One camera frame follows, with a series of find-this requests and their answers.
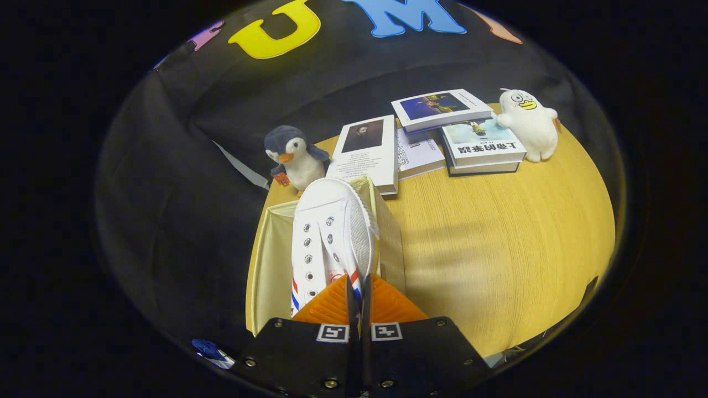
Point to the white duck plush toy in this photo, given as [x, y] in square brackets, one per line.
[528, 130]

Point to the grey penguin plush toy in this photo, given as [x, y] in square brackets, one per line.
[301, 166]

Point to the white canvas shoe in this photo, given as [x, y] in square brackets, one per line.
[332, 232]

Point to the thin white text-covered book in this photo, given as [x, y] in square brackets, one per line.
[420, 155]

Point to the dark-covered book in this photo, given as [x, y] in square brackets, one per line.
[487, 170]

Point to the blue and white object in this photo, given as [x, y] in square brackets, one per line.
[209, 348]

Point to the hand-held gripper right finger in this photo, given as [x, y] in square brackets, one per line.
[366, 318]

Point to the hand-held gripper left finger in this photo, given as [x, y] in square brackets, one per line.
[352, 318]

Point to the book with blue cover picture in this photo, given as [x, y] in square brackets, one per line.
[442, 108]

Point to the beige fabric storage box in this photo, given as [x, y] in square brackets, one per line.
[271, 265]

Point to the black backdrop cloth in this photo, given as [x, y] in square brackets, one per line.
[182, 166]

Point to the white book with portrait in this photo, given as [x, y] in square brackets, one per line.
[368, 160]

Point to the thick white book, pale picture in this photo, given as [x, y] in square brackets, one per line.
[484, 146]

